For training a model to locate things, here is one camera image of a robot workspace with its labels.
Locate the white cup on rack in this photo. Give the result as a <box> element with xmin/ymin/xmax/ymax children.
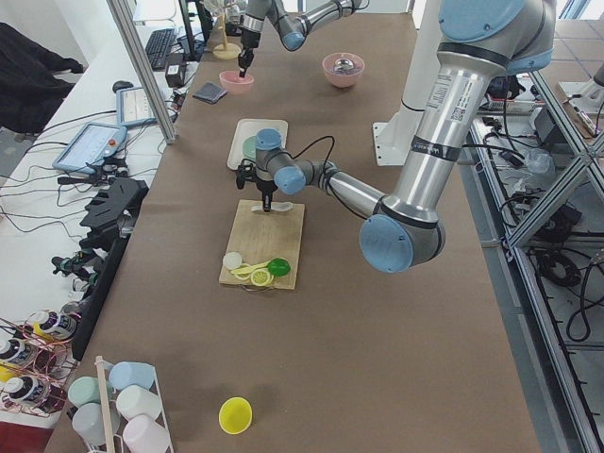
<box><xmin>116</xmin><ymin>385</ymin><xmax>162</xmax><ymax>420</ymax></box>

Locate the white ceramic spoon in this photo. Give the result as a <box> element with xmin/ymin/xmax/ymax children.
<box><xmin>250</xmin><ymin>202</ymin><xmax>294</xmax><ymax>214</ymax></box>

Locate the large pink bowl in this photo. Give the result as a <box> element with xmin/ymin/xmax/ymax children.
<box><xmin>322</xmin><ymin>52</ymin><xmax>365</xmax><ymax>88</ymax></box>

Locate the blue cup on rack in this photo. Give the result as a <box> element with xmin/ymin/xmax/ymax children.
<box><xmin>109</xmin><ymin>361</ymin><xmax>155</xmax><ymax>391</ymax></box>

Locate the green bowl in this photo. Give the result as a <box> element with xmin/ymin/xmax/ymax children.
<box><xmin>242</xmin><ymin>136</ymin><xmax>256</xmax><ymax>162</ymax></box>

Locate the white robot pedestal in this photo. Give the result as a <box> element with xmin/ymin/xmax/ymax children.
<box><xmin>373</xmin><ymin>0</ymin><xmax>442</xmax><ymax>166</ymax></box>

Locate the black power adapter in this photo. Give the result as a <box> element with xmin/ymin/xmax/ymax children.
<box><xmin>164</xmin><ymin>53</ymin><xmax>187</xmax><ymax>88</ymax></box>

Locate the lemon slice toy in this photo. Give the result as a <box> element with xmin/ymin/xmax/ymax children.
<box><xmin>230</xmin><ymin>266</ymin><xmax>255</xmax><ymax>282</ymax></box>

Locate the computer mouse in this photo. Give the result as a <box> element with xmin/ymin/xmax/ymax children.
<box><xmin>112</xmin><ymin>80</ymin><xmax>133</xmax><ymax>93</ymax></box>

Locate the wooden mug tree stand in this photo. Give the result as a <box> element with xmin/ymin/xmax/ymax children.
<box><xmin>203</xmin><ymin>0</ymin><xmax>242</xmax><ymax>59</ymax></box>

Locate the small pink bowl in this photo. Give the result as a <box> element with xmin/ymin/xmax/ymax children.
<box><xmin>219</xmin><ymin>71</ymin><xmax>255</xmax><ymax>94</ymax></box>

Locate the dark grey folded cloth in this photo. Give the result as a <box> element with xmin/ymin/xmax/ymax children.
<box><xmin>193</xmin><ymin>82</ymin><xmax>227</xmax><ymax>105</ymax></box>

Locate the mint green cup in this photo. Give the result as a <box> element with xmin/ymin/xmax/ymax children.
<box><xmin>67</xmin><ymin>377</ymin><xmax>101</xmax><ymax>408</ymax></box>

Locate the black tool holder stand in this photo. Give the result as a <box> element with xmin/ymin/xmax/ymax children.
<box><xmin>72</xmin><ymin>177</ymin><xmax>149</xmax><ymax>361</ymax></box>

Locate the pink cup on rack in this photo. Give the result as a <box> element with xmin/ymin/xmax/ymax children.
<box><xmin>123</xmin><ymin>414</ymin><xmax>170</xmax><ymax>453</ymax></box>

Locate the grey cup on rack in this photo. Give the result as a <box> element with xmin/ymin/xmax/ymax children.
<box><xmin>72</xmin><ymin>402</ymin><xmax>106</xmax><ymax>445</ymax></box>

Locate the green lime toy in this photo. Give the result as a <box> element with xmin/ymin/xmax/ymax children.
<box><xmin>267</xmin><ymin>258</ymin><xmax>292</xmax><ymax>277</ymax></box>

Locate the cream serving tray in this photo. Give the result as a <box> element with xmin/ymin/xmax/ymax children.
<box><xmin>226</xmin><ymin>119</ymin><xmax>288</xmax><ymax>171</ymax></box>

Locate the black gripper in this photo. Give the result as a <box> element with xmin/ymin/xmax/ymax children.
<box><xmin>257</xmin><ymin>179</ymin><xmax>277</xmax><ymax>212</ymax></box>
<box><xmin>238</xmin><ymin>28</ymin><xmax>259</xmax><ymax>77</ymax></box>

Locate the blue teach pendant tablet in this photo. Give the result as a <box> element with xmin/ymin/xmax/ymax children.
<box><xmin>52</xmin><ymin>122</ymin><xmax>127</xmax><ymax>175</ymax></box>

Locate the paint bottle yellow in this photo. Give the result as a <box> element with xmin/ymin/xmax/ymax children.
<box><xmin>29</xmin><ymin>310</ymin><xmax>77</xmax><ymax>341</ymax></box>

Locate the black keyboard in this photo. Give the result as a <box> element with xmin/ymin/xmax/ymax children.
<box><xmin>144</xmin><ymin>28</ymin><xmax>176</xmax><ymax>71</ymax></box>

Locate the aluminium frame post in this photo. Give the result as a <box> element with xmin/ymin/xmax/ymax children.
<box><xmin>106</xmin><ymin>0</ymin><xmax>176</xmax><ymax>145</ymax></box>

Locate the wooden cup rack post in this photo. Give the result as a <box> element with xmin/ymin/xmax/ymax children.
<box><xmin>94</xmin><ymin>356</ymin><xmax>115</xmax><ymax>453</ymax></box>

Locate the copper wire bottle rack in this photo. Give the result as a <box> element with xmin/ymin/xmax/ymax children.
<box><xmin>1</xmin><ymin>319</ymin><xmax>76</xmax><ymax>418</ymax></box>

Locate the lemon half toy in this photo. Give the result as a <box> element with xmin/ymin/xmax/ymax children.
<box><xmin>249</xmin><ymin>268</ymin><xmax>274</xmax><ymax>287</ymax></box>

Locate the bamboo cutting board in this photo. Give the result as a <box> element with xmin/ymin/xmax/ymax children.
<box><xmin>226</xmin><ymin>199</ymin><xmax>305</xmax><ymax>290</ymax></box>

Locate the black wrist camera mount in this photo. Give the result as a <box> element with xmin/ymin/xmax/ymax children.
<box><xmin>236</xmin><ymin>158</ymin><xmax>257</xmax><ymax>190</ymax></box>

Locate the white toy steamed bun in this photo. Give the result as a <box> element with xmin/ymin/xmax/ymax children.
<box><xmin>222</xmin><ymin>251</ymin><xmax>243</xmax><ymax>271</ymax></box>

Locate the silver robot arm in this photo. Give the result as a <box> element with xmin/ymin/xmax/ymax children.
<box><xmin>238</xmin><ymin>0</ymin><xmax>363</xmax><ymax>79</ymax></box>
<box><xmin>254</xmin><ymin>1</ymin><xmax>556</xmax><ymax>273</ymax></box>

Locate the black jacket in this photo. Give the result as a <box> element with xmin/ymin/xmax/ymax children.
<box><xmin>1</xmin><ymin>23</ymin><xmax>84</xmax><ymax>134</ymax></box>

